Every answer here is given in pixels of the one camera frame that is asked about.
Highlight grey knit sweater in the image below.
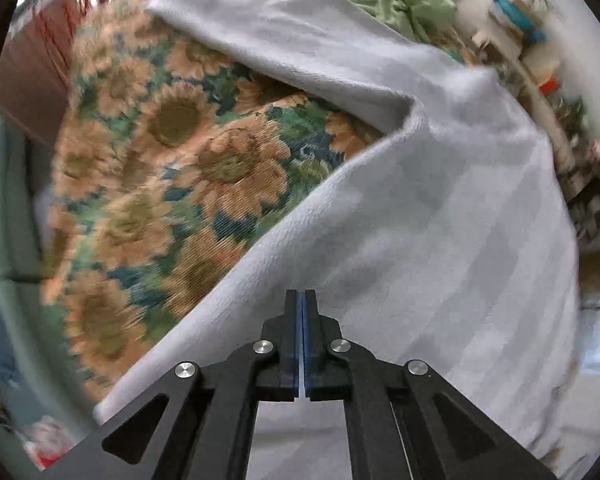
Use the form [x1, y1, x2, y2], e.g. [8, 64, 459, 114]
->
[95, 0, 578, 456]

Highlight sunflower pattern bed cover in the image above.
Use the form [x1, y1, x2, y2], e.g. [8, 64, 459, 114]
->
[40, 0, 481, 403]

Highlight low wooden shelf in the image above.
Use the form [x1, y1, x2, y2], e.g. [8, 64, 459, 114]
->
[471, 0, 600, 200]

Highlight red patterned bag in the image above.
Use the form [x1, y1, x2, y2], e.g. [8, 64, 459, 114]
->
[0, 0, 81, 146]

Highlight teal basin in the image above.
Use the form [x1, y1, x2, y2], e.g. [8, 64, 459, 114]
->
[490, 0, 547, 44]

